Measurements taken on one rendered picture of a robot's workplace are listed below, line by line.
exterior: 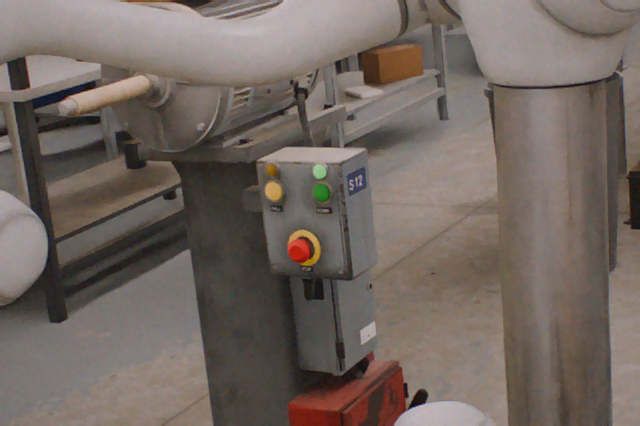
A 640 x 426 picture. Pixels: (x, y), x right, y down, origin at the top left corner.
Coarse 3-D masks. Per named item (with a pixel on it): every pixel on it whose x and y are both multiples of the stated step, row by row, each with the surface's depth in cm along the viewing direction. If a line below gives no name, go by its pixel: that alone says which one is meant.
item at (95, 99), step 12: (120, 84) 212; (132, 84) 214; (144, 84) 216; (72, 96) 203; (84, 96) 204; (96, 96) 206; (108, 96) 209; (120, 96) 211; (132, 96) 214; (84, 108) 204; (96, 108) 207
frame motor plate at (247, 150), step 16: (320, 112) 249; (336, 112) 251; (272, 128) 239; (288, 128) 237; (320, 128) 246; (240, 144) 228; (256, 144) 227; (272, 144) 232; (288, 144) 237; (160, 160) 235; (176, 160) 233; (192, 160) 231; (208, 160) 230; (224, 160) 228; (240, 160) 226
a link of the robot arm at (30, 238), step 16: (0, 192) 106; (0, 208) 104; (16, 208) 105; (0, 224) 103; (16, 224) 104; (32, 224) 106; (0, 240) 103; (16, 240) 104; (32, 240) 106; (0, 256) 103; (16, 256) 104; (32, 256) 106; (0, 272) 103; (16, 272) 104; (32, 272) 106; (0, 288) 104; (16, 288) 105; (0, 304) 106
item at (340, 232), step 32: (288, 160) 211; (320, 160) 209; (352, 160) 210; (288, 192) 212; (352, 192) 210; (288, 224) 214; (320, 224) 211; (352, 224) 210; (288, 256) 215; (320, 256) 212; (352, 256) 211
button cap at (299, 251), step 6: (294, 240) 211; (300, 240) 211; (288, 246) 212; (294, 246) 211; (300, 246) 210; (306, 246) 210; (288, 252) 212; (294, 252) 211; (300, 252) 211; (306, 252) 210; (294, 258) 211; (300, 258) 211; (306, 258) 211
